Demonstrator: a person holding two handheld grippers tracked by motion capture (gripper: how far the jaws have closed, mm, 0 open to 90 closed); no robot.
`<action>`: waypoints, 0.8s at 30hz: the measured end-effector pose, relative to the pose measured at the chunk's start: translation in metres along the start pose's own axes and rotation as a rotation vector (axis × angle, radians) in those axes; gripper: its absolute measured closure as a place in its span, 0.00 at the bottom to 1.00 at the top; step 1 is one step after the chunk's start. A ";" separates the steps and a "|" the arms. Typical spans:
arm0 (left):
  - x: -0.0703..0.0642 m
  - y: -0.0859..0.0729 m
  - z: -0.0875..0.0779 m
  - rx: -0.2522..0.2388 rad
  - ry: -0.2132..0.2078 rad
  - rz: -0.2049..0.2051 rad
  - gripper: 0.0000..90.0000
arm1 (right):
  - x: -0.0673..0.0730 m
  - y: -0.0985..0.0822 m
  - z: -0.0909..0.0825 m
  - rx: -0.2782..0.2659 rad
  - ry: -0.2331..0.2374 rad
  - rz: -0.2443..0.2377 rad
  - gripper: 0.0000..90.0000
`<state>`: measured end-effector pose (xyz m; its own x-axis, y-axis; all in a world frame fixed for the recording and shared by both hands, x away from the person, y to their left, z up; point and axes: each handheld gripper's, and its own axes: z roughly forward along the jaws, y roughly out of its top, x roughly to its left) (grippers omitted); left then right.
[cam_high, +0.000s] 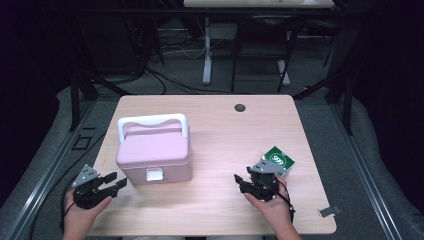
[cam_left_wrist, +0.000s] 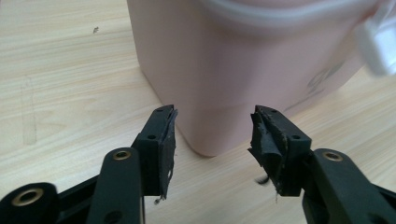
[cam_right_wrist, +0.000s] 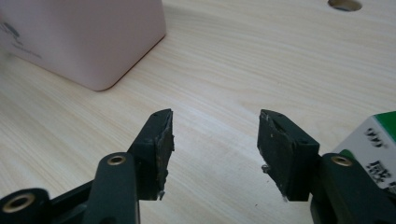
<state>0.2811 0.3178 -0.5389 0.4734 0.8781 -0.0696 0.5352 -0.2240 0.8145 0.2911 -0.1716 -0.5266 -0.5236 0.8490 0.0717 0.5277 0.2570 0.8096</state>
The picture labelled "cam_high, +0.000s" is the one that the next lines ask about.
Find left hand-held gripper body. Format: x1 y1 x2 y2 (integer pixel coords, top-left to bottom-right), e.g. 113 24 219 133
71 163 113 210

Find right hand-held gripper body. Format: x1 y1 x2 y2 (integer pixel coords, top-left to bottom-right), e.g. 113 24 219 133
239 159 288 203

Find green snack packet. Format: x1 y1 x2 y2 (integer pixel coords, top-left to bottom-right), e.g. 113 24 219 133
259 145 296 178

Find pink storage box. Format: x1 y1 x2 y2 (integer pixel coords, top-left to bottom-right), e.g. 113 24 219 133
115 113 194 186

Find person's left hand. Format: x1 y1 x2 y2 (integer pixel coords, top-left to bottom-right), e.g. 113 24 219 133
63 189 113 233

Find person's right hand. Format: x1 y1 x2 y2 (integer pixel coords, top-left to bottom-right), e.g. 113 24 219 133
244 175 294 233

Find white desk leg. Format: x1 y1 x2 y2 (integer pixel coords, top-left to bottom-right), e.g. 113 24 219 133
277 59 291 87
202 17 213 86

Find black chair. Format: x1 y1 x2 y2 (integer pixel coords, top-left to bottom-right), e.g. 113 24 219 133
230 14 306 94

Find white background desk top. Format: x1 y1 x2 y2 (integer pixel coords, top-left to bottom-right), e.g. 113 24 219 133
183 0 335 9

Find left hand-held gripper cable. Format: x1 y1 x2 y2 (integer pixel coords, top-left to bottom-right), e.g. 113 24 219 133
59 200 76 232

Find hand-held gripper cable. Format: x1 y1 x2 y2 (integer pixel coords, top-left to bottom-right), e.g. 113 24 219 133
273 184 296 224
59 200 76 232

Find right hand-held gripper cable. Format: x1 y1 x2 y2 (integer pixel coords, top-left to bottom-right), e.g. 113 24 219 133
273 184 296 224

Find grey metal table bracket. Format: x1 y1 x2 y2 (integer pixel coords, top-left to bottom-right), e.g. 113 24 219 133
317 205 343 218

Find black frame post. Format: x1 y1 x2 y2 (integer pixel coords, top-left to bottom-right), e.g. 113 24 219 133
68 71 83 133

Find black floor cables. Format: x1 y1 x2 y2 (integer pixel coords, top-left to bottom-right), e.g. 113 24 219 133
144 66 234 96

